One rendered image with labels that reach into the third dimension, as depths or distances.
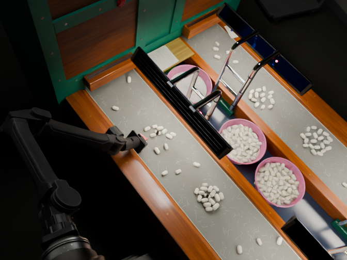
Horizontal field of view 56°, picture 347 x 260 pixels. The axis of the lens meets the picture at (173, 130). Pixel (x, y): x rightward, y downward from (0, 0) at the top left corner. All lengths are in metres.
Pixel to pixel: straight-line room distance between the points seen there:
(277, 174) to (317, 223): 0.32
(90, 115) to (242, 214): 0.91
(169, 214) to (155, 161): 0.28
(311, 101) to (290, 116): 0.17
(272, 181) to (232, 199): 0.25
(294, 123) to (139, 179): 0.95
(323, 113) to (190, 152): 0.85
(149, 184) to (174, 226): 0.23
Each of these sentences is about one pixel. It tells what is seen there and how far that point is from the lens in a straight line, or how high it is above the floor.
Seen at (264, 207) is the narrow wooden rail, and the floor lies 0.76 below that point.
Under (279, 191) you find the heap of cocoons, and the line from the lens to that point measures 1.76.
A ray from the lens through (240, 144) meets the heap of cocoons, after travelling 1.78.
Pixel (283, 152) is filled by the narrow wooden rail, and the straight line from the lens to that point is 1.83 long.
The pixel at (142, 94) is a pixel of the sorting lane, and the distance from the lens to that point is 1.81.
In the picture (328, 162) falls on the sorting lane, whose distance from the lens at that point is 1.97.
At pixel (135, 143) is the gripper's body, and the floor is 0.88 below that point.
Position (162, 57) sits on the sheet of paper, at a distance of 1.93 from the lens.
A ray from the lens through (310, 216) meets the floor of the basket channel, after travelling 1.88.
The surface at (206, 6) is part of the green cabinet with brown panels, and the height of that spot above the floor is 0.90.
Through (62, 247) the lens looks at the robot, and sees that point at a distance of 0.84.
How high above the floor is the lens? 2.25
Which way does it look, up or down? 62 degrees down
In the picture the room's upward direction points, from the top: 19 degrees clockwise
